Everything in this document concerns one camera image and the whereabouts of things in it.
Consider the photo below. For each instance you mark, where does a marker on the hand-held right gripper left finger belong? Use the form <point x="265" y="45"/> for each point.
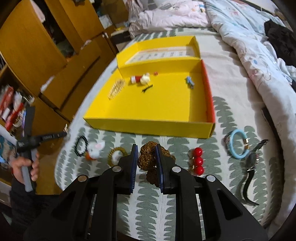
<point x="135" y="162"/>

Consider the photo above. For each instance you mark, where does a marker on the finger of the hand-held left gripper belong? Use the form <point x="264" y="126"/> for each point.
<point x="50" y="137"/>

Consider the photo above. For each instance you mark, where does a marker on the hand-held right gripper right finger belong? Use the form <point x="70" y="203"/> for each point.
<point x="159" y="166"/>

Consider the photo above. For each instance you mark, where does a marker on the red bead hair stick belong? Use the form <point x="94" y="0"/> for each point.
<point x="198" y="161"/>

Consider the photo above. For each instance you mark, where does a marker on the yellow cardboard box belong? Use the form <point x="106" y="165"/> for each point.
<point x="161" y="104"/>

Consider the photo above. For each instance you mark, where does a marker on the light blue bangle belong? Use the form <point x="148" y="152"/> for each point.
<point x="232" y="144"/>

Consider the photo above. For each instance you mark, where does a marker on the person's left forearm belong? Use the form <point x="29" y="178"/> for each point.
<point x="23" y="204"/>

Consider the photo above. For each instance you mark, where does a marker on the person's left hand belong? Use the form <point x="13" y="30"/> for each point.
<point x="17" y="168"/>

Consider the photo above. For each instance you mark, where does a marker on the red and white packets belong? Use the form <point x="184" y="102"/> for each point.
<point x="11" y="109"/>

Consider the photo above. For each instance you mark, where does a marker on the black hairpin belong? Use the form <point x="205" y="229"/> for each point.
<point x="147" y="88"/>

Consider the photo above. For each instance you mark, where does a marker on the clear plastic hair clip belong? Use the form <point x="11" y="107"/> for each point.
<point x="116" y="89"/>

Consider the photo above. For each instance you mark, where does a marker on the red white plush doll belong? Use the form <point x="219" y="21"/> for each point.
<point x="144" y="78"/>

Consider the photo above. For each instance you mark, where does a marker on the blue hair clip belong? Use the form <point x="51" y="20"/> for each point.
<point x="189" y="81"/>

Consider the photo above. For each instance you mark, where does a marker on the wooden wardrobe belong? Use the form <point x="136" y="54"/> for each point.
<point x="30" y="46"/>

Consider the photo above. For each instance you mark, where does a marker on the dark nightstand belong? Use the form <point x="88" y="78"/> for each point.
<point x="120" y="37"/>

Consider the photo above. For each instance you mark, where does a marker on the white blue printed box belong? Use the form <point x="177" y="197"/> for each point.
<point x="106" y="21"/>

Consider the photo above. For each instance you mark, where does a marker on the pink cartoon quilt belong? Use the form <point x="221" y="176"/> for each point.
<point x="166" y="16"/>

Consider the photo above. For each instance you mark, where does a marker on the light blue cartoon quilt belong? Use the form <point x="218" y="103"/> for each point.
<point x="242" y="23"/>

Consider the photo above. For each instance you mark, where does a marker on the black clothing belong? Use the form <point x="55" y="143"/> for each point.
<point x="279" y="39"/>

